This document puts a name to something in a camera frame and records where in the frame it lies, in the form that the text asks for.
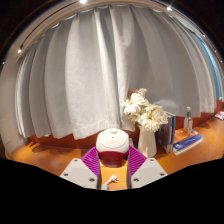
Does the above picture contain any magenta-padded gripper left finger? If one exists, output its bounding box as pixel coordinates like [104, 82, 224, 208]
[59, 146, 102, 190]

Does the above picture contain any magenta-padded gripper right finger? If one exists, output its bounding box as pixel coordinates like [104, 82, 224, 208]
[126, 145, 168, 190]

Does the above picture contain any white power plug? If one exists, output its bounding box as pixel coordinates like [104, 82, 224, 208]
[105, 174, 120, 186]

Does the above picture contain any blue upright book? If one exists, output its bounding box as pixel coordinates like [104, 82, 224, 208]
[170, 114, 177, 154]

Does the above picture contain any blue flat book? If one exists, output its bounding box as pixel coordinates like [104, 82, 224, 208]
[172, 134, 203, 151]

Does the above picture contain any white flower bouquet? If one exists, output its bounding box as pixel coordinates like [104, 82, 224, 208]
[120, 87, 170, 133]

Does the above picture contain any orange flat book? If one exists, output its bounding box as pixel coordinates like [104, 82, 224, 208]
[173, 128, 199, 145]

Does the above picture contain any white ceramic vase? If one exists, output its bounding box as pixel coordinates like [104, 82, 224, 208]
[137, 125, 158, 159]

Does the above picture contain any white curtain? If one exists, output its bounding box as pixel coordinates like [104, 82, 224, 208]
[14, 4, 218, 141]

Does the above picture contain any pale flat book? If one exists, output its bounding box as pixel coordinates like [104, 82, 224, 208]
[173, 138, 203, 157]

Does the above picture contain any clear bottle with green label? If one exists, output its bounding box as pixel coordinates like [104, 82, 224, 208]
[183, 106, 194, 136]

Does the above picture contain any dark upright book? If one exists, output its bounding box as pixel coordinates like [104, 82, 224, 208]
[157, 114, 174, 154]

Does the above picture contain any red book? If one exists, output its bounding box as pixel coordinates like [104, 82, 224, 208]
[214, 110, 224, 121]

